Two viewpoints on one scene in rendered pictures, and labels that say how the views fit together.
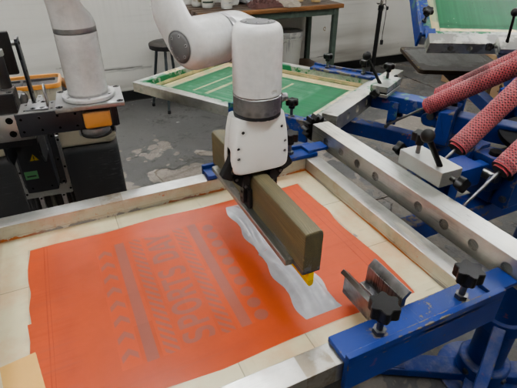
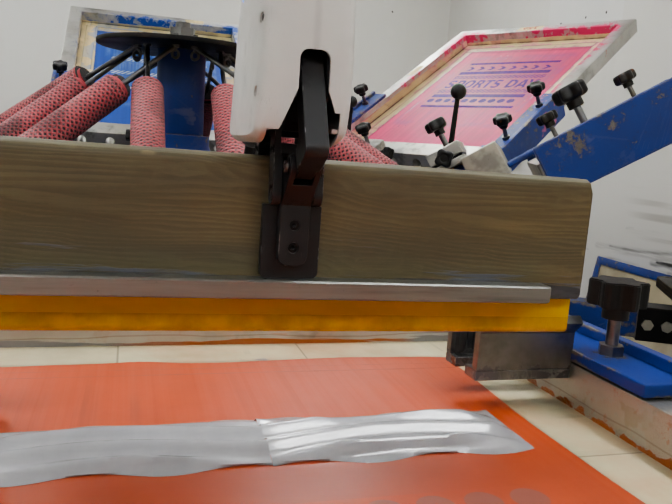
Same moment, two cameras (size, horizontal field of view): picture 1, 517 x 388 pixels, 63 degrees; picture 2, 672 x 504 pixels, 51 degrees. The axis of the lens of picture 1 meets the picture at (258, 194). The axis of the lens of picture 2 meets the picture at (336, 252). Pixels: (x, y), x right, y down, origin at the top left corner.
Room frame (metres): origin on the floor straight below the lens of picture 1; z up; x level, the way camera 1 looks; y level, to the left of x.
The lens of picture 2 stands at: (0.55, 0.39, 1.15)
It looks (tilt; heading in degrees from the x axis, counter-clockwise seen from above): 9 degrees down; 279
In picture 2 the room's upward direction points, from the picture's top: 4 degrees clockwise
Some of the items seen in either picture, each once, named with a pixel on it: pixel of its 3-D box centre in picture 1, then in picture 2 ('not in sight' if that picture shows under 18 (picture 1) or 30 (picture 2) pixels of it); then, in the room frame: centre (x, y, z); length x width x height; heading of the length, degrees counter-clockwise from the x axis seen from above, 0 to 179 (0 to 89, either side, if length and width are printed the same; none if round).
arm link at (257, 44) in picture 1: (244, 51); not in sight; (0.67, 0.02, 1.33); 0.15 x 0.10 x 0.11; 47
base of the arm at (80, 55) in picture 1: (82, 63); not in sight; (1.05, 0.43, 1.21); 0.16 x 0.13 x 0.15; 20
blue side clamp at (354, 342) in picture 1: (418, 326); (548, 355); (0.45, -0.24, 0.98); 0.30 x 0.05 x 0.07; 115
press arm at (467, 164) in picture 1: (443, 177); not in sight; (0.83, -0.42, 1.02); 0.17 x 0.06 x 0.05; 115
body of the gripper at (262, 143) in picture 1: (257, 137); (294, 41); (0.64, 0.00, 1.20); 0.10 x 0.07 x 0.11; 115
